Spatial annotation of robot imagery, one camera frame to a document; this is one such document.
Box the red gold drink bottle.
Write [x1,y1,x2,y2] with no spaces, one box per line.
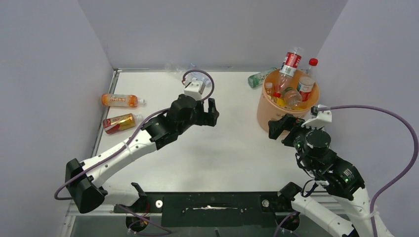
[102,113,144,135]

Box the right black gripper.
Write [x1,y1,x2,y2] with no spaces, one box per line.
[266,112,321,170]

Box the blue pattern clear bottle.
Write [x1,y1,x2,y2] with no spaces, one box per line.
[187,63,212,87]

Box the red white label bottle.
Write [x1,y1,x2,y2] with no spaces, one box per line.
[297,58,318,102]

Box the dark green label bottle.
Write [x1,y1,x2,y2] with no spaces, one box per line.
[282,86,302,109]

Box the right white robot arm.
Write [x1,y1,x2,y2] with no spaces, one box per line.
[268,111,392,237]

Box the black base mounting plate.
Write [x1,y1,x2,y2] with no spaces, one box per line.
[128,192,293,228]

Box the blue label water bottle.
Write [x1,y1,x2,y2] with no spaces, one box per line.
[264,82,273,96]

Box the yellow juice bottle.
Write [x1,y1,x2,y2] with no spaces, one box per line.
[271,92,295,109]

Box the red cap clear bottle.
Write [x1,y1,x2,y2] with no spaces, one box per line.
[275,47,304,94]

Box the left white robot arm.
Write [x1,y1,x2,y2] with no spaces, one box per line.
[65,94,219,214]

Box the crushed clear bottle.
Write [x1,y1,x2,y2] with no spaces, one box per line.
[165,63,188,80]

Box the orange cartoon plastic bin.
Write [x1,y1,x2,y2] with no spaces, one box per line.
[256,69,320,132]

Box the orange drink bottle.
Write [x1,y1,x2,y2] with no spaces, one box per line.
[101,93,147,108]

